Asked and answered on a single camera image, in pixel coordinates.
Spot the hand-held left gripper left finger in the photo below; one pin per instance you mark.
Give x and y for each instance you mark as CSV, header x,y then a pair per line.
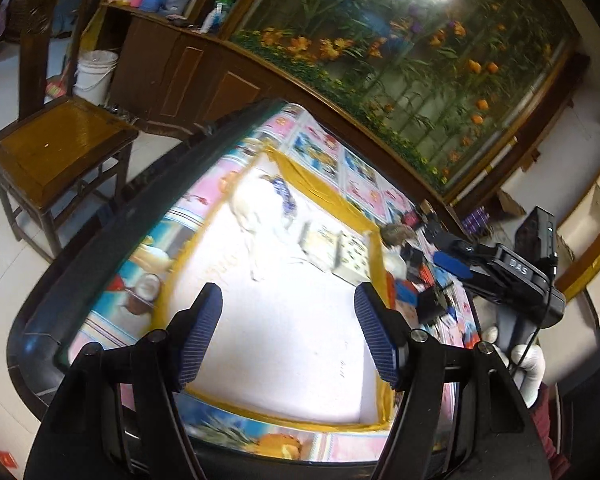
x,y
200,335

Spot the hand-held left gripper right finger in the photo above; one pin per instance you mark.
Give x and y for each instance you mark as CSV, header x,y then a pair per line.
x,y
375,335

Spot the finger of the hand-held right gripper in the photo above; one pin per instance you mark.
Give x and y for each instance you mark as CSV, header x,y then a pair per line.
x,y
452,263
455,246

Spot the brown woven cloth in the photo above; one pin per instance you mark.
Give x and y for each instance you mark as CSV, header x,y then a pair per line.
x,y
397,235

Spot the yellow cardboard box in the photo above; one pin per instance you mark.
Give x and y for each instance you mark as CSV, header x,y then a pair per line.
x,y
325,195

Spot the person's right forearm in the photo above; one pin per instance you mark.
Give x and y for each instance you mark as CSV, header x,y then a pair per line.
x,y
547,425

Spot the person's right hand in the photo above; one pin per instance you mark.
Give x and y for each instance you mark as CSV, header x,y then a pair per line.
x,y
530,370

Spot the purple bottle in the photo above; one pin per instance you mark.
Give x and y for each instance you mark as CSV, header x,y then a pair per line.
x,y
481,217
470,221

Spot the black pouch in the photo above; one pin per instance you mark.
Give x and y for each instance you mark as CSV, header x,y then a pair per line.
x,y
412,257

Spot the black electric motor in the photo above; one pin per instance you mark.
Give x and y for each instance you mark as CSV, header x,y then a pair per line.
x,y
432,305

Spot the blue face mask packet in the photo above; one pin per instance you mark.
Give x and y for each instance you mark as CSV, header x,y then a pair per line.
x,y
407,291

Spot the white tissue pack floral print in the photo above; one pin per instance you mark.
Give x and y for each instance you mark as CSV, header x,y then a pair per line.
x,y
352,255

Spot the white tissue packet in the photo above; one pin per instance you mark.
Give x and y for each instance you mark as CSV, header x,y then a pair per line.
x,y
282,195

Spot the printed pink blue tablecloth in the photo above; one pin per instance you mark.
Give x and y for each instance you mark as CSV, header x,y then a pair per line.
x,y
310,135

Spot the wooden chair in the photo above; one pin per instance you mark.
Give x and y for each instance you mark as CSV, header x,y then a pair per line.
x,y
55,135

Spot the brown wooden cabinet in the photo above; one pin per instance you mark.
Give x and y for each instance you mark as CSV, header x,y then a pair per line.
x,y
190,75

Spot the white plastic bucket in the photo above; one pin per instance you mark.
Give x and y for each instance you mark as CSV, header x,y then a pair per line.
x,y
95,80

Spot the colourful broom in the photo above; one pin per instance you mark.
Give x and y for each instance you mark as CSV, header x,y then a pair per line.
x,y
55,91

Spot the white spray bottle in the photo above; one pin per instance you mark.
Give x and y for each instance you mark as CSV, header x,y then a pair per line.
x,y
211,20

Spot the wicker basket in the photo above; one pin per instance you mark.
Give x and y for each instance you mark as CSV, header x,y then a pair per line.
x,y
27,15

